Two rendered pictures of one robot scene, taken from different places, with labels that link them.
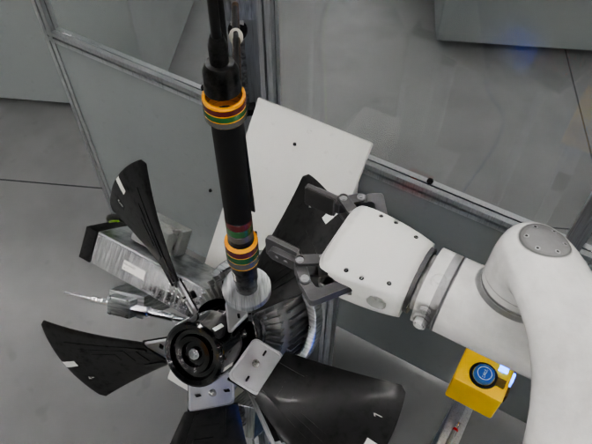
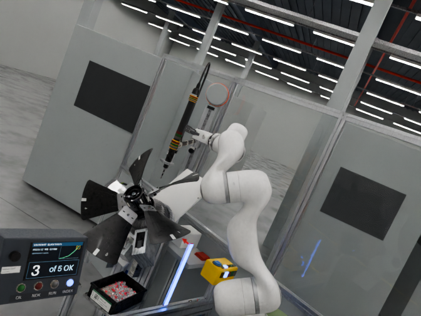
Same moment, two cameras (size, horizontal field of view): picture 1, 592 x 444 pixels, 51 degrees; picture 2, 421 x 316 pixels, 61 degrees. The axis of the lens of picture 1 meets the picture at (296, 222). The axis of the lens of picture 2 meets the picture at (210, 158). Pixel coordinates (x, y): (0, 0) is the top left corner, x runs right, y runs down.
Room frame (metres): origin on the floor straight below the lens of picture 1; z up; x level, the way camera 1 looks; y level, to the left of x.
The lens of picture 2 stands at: (-1.28, -0.43, 1.81)
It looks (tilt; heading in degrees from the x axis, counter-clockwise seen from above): 8 degrees down; 10
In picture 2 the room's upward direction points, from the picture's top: 23 degrees clockwise
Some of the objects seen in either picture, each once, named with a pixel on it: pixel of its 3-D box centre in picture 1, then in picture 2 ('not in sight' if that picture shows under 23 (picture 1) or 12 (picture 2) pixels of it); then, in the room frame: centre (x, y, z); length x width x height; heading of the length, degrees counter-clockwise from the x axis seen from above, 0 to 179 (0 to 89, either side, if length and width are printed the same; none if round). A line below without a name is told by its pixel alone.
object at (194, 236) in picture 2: not in sight; (183, 235); (1.06, -0.06, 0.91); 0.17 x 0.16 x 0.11; 149
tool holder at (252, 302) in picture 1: (244, 266); (170, 154); (0.47, 0.07, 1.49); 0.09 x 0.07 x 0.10; 4
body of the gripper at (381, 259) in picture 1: (381, 262); (207, 137); (0.37, -0.09, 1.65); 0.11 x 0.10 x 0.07; 59
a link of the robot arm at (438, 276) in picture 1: (433, 289); (216, 142); (0.34, -0.14, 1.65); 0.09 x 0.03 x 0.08; 149
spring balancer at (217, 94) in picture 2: not in sight; (217, 94); (1.18, 0.13, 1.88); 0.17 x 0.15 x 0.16; 59
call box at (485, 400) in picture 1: (484, 367); (218, 271); (0.54, -0.39, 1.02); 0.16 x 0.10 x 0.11; 149
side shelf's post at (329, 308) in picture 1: (329, 314); (160, 305); (1.00, -0.11, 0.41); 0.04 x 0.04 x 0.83; 59
